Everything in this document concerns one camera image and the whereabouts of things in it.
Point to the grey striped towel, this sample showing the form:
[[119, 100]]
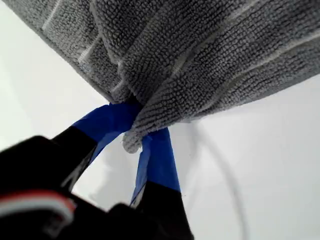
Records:
[[190, 55]]

